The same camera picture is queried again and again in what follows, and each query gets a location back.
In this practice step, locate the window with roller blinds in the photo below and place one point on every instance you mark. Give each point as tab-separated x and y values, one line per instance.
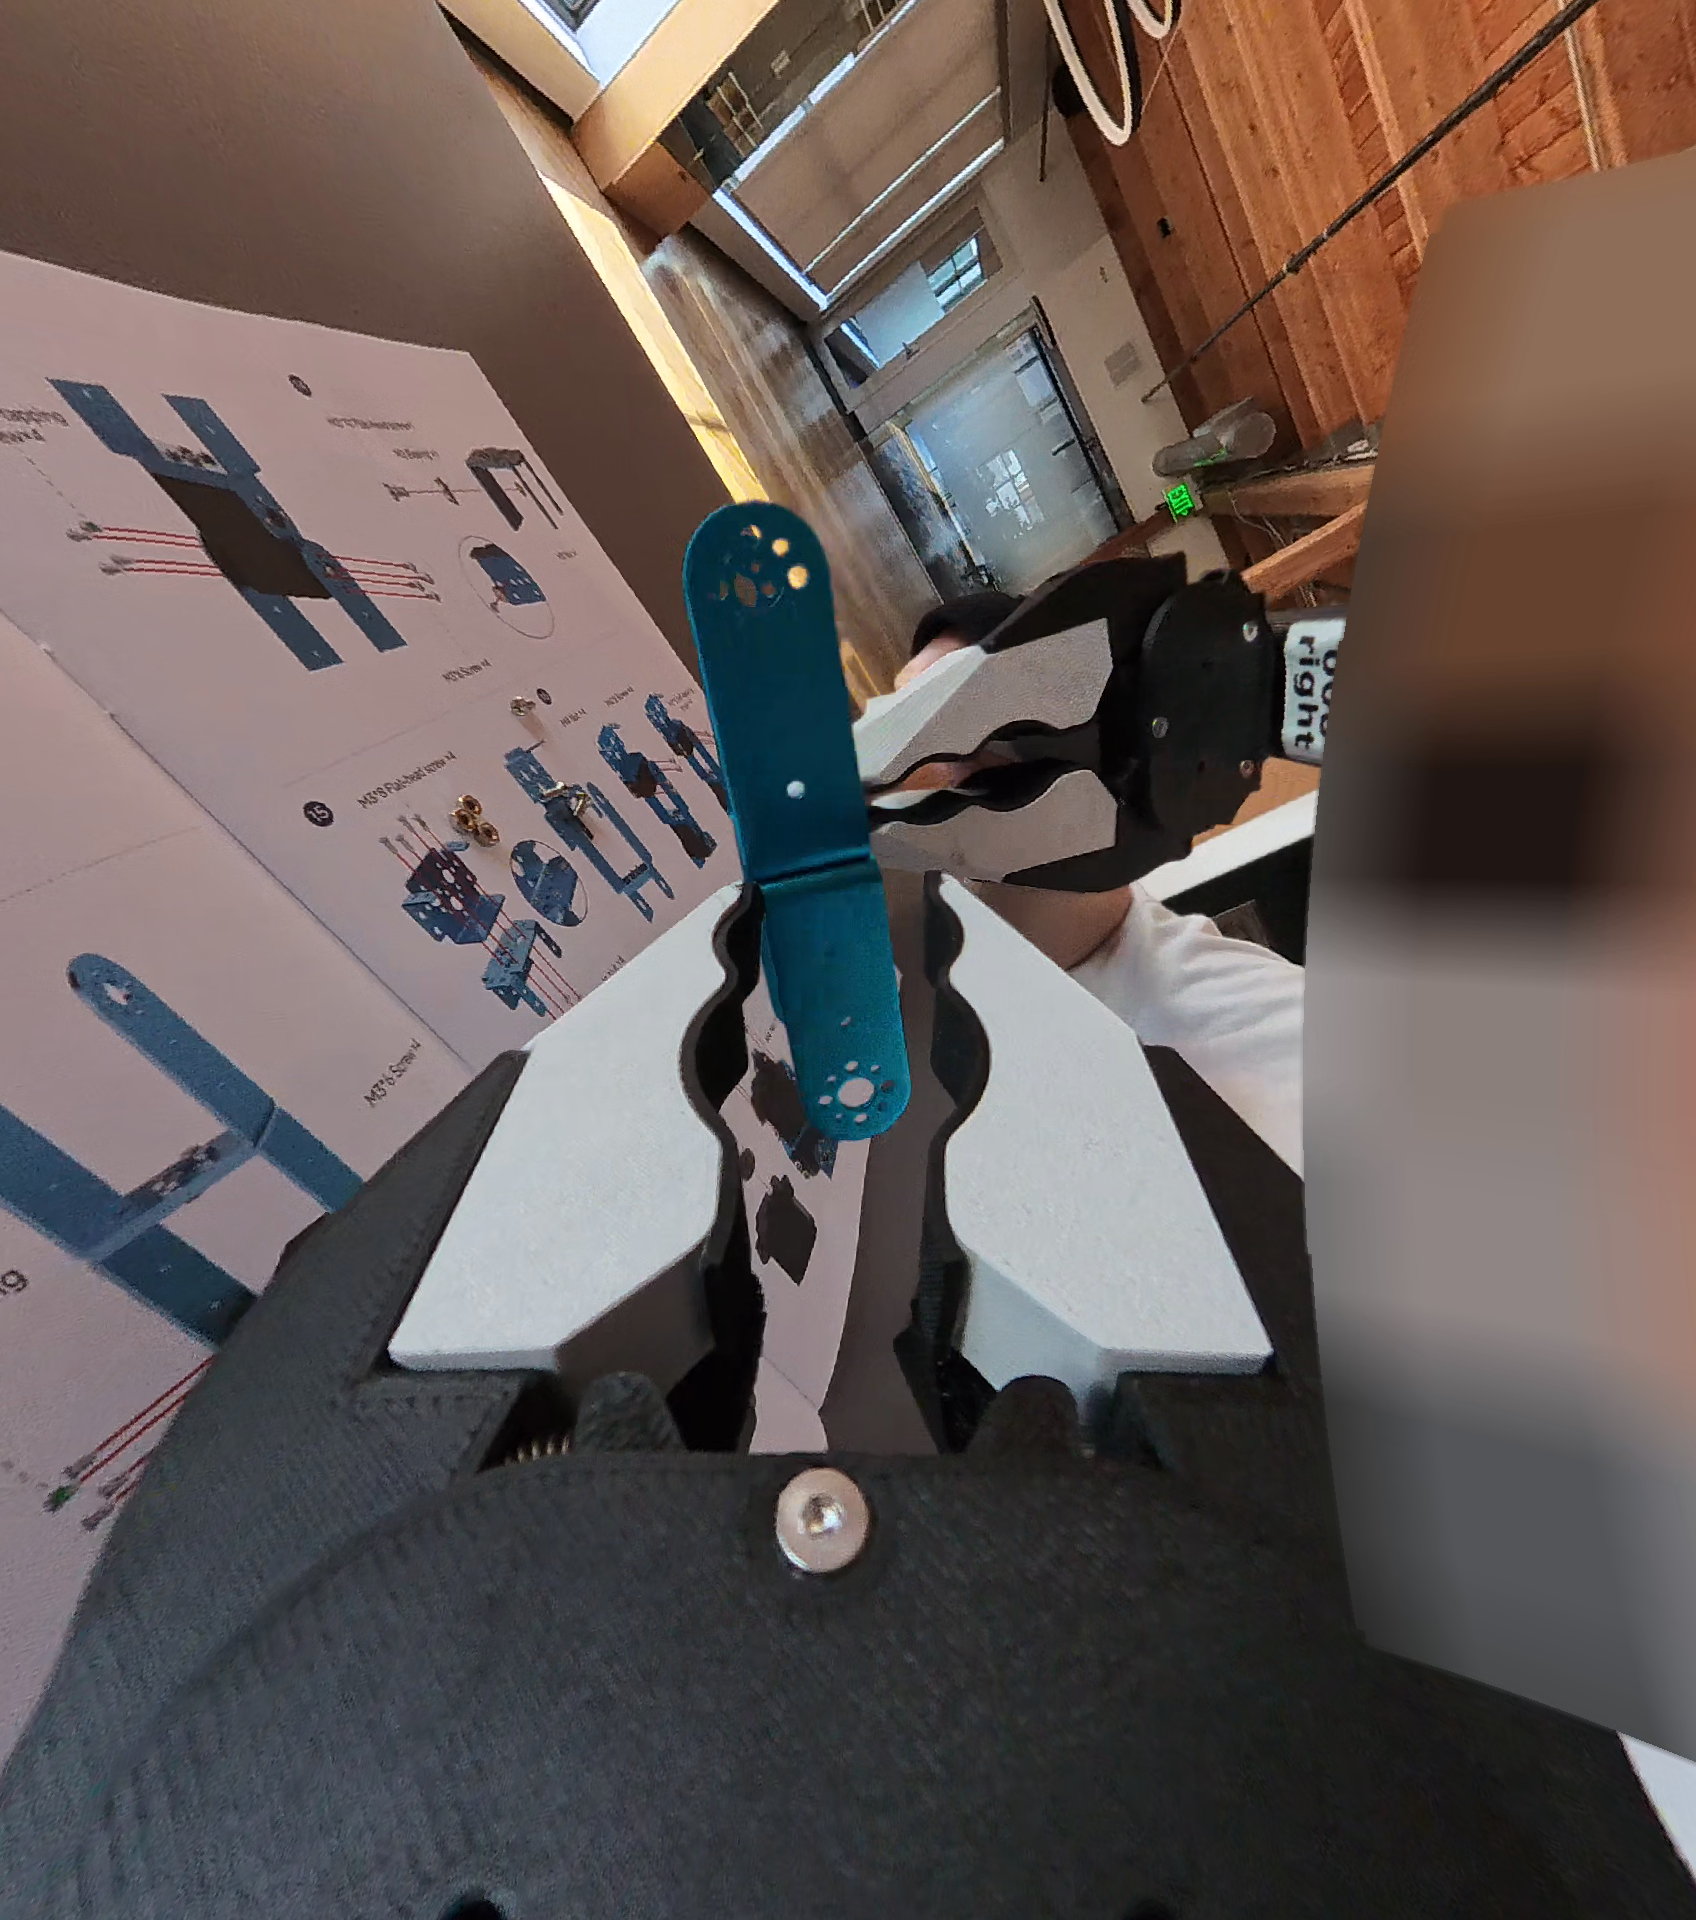
848	165

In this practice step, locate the dark grey desk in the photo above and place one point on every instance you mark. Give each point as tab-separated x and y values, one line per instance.
262	150

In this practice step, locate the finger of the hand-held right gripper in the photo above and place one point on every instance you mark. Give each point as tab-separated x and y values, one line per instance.
1013	841
1043	682

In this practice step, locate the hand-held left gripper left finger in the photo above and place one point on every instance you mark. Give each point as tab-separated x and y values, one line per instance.
562	1170

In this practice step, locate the printed assembly manual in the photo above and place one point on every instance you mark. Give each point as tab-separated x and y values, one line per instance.
189	751

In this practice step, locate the black ceiling rod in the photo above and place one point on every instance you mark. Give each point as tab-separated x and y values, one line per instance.
1372	196

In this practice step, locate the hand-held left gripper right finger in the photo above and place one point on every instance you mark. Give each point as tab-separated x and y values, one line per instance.
1088	1201

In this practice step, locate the person's right forearm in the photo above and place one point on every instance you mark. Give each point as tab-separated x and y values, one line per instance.
1043	923

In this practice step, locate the green exit sign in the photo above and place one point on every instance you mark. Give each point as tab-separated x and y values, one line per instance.
1179	501

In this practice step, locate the person's white shirt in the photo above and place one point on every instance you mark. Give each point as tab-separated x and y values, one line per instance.
1208	1020

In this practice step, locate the glass double door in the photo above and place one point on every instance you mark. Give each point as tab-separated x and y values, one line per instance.
1007	451

